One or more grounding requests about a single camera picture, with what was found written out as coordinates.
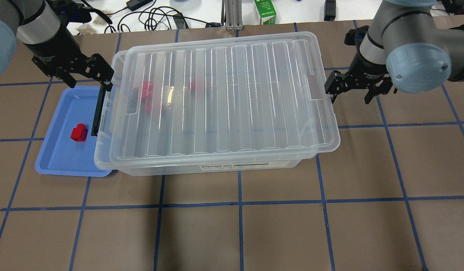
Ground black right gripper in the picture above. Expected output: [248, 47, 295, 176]
[324, 53, 394, 104]

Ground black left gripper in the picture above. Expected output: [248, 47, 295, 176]
[23, 26, 114, 91]

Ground red block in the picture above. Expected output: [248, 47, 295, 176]
[188, 79, 206, 95]
[139, 82, 154, 101]
[70, 123, 88, 142]
[145, 102, 165, 115]

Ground clear plastic box lid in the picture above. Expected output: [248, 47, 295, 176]
[104, 31, 341, 171]

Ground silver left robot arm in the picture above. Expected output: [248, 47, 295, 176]
[0, 0, 114, 91]

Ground blue plastic tray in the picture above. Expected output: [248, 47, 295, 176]
[35, 85, 112, 177]

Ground clear plastic storage box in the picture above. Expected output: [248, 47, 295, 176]
[93, 49, 319, 177]

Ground snack bag near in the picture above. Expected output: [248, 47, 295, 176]
[76, 23, 97, 35]

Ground snack bag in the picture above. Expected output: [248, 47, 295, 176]
[76, 23, 97, 35]
[93, 15, 109, 25]

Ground snack bag far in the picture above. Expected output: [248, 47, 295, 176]
[93, 15, 109, 25]

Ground black power adapter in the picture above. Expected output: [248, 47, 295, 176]
[126, 0, 154, 11]

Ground green white carton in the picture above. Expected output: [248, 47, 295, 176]
[253, 0, 277, 25]

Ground black box latch handle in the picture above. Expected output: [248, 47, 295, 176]
[90, 85, 108, 137]

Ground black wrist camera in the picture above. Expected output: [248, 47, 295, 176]
[46, 0, 113, 26]

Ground aluminium frame post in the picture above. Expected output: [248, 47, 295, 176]
[221, 0, 244, 31]

